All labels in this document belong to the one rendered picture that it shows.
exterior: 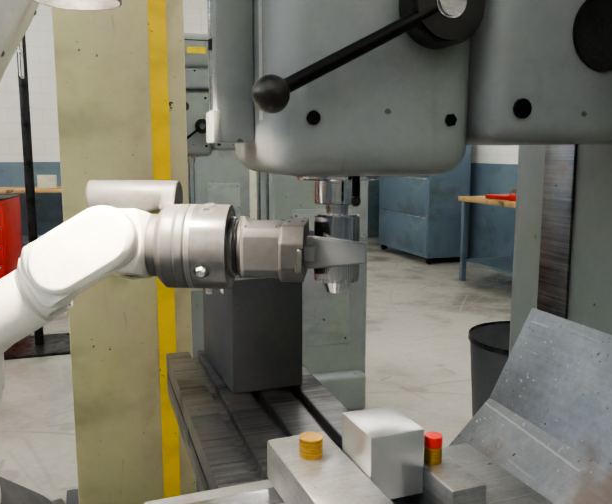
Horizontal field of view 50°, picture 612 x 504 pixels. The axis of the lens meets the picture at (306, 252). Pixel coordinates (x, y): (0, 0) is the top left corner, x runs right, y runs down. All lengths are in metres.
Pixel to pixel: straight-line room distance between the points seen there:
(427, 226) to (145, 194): 7.31
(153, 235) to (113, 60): 1.72
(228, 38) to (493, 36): 0.24
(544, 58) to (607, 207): 0.30
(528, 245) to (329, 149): 0.52
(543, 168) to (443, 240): 7.08
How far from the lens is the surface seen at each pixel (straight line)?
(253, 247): 0.65
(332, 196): 0.66
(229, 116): 0.63
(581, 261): 0.94
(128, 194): 0.71
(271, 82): 0.52
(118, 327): 2.44
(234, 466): 0.87
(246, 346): 1.07
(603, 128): 0.70
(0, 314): 0.73
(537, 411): 0.95
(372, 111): 0.59
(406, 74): 0.60
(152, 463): 2.62
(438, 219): 8.00
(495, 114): 0.63
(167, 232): 0.67
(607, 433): 0.87
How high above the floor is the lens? 1.33
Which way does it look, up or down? 9 degrees down
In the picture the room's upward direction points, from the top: straight up
